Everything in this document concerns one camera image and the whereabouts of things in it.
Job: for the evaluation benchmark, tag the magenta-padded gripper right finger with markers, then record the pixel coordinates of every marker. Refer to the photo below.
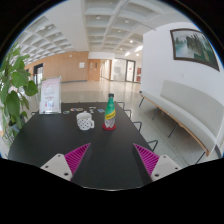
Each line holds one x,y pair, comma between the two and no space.
148,159

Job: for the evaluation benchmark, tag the row of black chairs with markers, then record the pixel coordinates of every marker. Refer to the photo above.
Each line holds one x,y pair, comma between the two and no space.
138,123

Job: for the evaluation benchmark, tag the clear acrylic sign stand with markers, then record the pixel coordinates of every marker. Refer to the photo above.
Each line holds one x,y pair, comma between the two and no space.
50,95

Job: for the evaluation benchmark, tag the long white wall bench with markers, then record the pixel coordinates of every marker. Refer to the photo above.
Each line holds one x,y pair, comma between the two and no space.
193,111

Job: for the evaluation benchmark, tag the white patterned mug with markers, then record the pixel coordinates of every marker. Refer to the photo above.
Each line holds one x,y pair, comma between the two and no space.
84,121

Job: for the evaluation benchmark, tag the dark framed landscape picture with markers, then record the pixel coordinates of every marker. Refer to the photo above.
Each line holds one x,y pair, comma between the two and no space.
193,48

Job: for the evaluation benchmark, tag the small blue card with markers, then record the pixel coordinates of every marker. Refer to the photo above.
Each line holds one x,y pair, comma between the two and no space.
101,110

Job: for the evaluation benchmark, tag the recessed ceiling lights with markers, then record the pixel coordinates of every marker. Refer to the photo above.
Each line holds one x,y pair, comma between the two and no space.
138,48

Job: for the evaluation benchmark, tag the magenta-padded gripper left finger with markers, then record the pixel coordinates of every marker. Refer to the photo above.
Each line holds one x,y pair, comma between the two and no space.
78,158

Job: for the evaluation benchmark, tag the wooden double door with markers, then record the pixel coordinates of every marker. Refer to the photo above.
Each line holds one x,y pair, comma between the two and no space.
94,70

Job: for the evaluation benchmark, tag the black-framed glass door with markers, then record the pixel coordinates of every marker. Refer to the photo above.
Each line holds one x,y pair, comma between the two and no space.
130,71

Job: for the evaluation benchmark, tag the green plastic drink bottle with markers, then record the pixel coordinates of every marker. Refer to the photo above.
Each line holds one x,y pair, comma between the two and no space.
110,111

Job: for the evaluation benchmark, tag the small round badge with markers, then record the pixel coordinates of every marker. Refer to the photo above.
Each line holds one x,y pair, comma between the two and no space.
92,107
66,112
73,109
80,109

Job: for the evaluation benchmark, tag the green leafy potted plant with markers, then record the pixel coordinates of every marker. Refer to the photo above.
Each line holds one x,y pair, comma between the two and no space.
13,96

